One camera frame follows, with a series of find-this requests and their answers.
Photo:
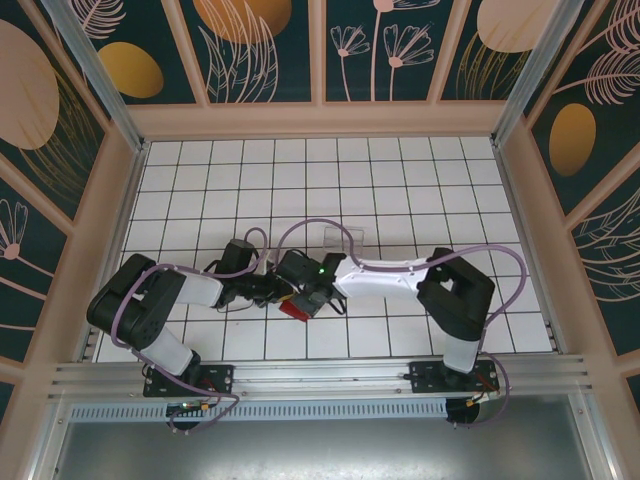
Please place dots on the red card holder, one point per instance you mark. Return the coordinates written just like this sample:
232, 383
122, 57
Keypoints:
300, 316

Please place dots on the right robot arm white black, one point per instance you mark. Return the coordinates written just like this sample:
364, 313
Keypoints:
380, 280

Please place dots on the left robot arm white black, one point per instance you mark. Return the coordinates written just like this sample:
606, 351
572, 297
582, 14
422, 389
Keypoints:
135, 320

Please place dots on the clear acrylic tray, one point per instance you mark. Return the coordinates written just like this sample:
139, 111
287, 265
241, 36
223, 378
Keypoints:
345, 240

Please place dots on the small circuit board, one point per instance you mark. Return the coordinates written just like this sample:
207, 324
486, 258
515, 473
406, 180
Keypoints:
187, 407

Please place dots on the grey metal sheet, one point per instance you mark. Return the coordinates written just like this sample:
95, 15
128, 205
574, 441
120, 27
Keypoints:
320, 450

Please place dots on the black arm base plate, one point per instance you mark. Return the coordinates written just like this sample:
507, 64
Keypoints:
220, 377
425, 377

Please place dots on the aluminium mounting rail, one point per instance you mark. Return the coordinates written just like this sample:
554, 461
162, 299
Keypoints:
320, 375

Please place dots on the aluminium frame post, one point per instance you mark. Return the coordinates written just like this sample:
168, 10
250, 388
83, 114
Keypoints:
520, 90
107, 100

